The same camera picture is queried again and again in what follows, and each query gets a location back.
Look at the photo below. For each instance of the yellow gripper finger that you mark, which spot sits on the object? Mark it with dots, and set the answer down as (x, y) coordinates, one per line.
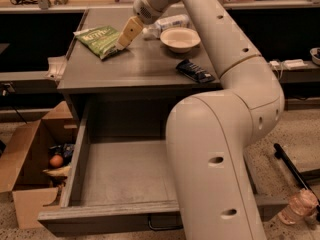
(131, 30)

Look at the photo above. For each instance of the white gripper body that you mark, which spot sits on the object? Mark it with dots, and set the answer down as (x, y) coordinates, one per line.
(144, 8)

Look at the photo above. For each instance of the green jalapeno chip bag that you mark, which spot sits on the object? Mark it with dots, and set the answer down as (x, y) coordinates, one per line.
(102, 41)

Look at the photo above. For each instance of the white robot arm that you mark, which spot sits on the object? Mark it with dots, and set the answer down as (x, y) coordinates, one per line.
(207, 133)

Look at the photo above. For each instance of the grey drawer cabinet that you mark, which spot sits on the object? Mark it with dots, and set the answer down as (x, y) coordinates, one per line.
(145, 66)

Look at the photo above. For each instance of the dark blue snack bag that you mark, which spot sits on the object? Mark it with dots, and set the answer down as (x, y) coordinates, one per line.
(194, 72)

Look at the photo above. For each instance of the blue snack bag in box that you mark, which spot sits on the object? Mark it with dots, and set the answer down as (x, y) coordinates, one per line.
(64, 150)

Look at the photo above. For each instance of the yellow snack bag in box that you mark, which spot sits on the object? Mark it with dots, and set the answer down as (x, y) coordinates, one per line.
(58, 173)

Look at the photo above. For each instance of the open grey top drawer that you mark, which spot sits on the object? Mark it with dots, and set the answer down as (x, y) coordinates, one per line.
(120, 173)

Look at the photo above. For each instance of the clear plastic water bottle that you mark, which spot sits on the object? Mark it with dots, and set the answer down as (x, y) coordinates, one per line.
(154, 30)

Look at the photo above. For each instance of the white ceramic bowl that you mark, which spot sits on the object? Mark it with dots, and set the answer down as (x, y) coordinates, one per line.
(180, 40)

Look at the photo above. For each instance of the white power strip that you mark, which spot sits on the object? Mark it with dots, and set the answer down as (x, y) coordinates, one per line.
(296, 64)

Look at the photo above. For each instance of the orange fruit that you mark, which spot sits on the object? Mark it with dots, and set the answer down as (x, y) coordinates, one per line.
(56, 161)

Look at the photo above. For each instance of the open cardboard box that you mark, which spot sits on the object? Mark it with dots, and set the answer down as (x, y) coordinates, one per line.
(25, 159)

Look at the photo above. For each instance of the black metal rod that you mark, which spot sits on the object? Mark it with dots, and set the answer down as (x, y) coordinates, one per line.
(303, 178)

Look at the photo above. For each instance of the pink plastic bottle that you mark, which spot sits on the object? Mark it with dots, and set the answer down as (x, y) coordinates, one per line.
(300, 205)

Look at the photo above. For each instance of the black drawer handle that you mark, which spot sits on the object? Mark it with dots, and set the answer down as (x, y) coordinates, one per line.
(164, 222)

